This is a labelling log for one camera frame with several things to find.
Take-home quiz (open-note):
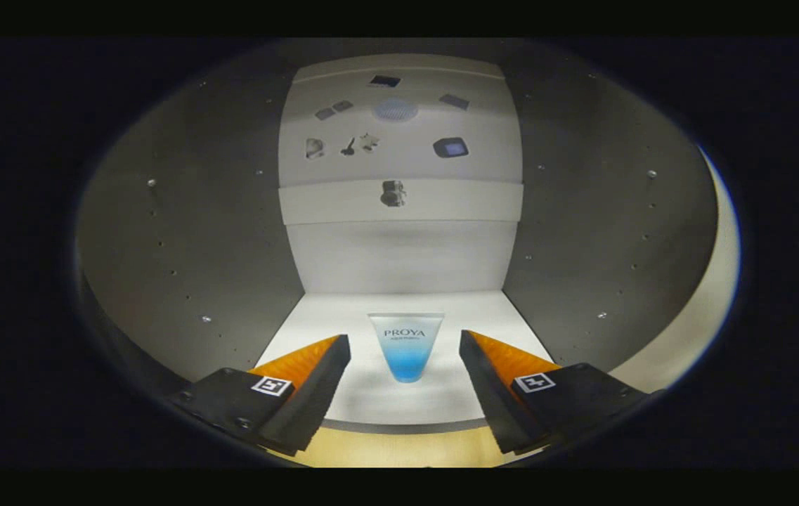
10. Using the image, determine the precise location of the grey cabinet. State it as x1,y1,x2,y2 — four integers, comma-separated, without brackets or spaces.
76,39,720,429

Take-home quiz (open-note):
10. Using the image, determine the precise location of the blue and white cosmetic tube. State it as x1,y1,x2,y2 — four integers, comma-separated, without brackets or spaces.
368,313,446,384

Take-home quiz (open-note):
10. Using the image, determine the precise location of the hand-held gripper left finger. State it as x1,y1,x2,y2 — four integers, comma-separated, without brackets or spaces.
167,334,352,456

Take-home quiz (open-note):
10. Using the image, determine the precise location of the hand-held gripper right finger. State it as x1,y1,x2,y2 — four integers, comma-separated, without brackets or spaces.
459,329,661,456

